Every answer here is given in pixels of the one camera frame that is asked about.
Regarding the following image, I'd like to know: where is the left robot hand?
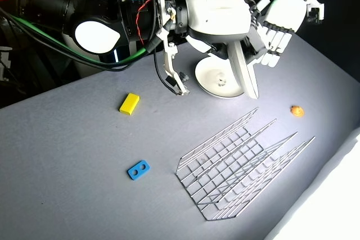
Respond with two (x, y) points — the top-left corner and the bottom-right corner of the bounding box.
(254, 0), (307, 68)

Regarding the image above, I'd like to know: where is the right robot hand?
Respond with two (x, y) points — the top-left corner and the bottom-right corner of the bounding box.
(184, 0), (267, 100)

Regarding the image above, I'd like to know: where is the thick black cable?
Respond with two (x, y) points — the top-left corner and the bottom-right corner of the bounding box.
(0, 6), (167, 72)

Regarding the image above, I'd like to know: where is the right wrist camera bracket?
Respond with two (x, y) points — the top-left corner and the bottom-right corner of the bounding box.
(153, 0), (190, 97)

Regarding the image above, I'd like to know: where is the red wire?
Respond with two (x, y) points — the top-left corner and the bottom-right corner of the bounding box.
(136, 0), (153, 46)

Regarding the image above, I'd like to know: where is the blue block with two holes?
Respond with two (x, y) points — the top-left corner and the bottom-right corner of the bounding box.
(127, 160), (151, 181)

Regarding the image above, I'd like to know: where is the white plate with black rim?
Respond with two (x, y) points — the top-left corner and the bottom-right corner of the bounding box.
(194, 56), (245, 99)

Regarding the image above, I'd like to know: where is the orange swirl cookie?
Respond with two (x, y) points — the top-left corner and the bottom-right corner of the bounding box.
(290, 105), (305, 119)

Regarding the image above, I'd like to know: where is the yellow rectangular block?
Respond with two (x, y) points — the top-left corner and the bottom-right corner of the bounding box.
(119, 92), (141, 116)

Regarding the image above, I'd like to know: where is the thick green cable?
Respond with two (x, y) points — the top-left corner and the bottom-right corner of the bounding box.
(0, 12), (149, 65)

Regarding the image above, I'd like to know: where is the silver wire rack shelf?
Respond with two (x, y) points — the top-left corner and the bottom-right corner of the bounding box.
(175, 107), (316, 221)

